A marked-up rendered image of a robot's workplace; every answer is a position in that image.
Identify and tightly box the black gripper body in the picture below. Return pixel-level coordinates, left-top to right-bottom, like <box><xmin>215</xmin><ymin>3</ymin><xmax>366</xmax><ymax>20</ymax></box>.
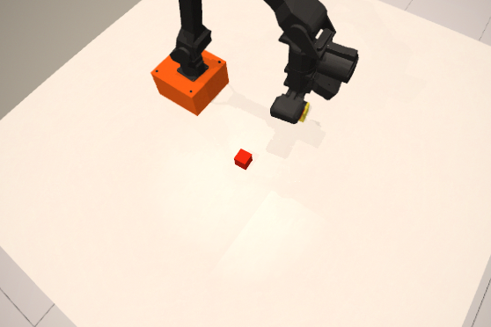
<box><xmin>270</xmin><ymin>61</ymin><xmax>317</xmax><ymax>124</ymax></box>

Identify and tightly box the yellow cube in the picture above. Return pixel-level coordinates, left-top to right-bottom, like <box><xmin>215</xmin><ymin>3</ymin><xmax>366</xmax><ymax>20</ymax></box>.
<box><xmin>299</xmin><ymin>102</ymin><xmax>310</xmax><ymax>122</ymax></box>

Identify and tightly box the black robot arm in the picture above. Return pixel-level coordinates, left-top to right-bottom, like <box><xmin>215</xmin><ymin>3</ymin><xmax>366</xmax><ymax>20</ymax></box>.
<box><xmin>169</xmin><ymin>0</ymin><xmax>360</xmax><ymax>101</ymax></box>

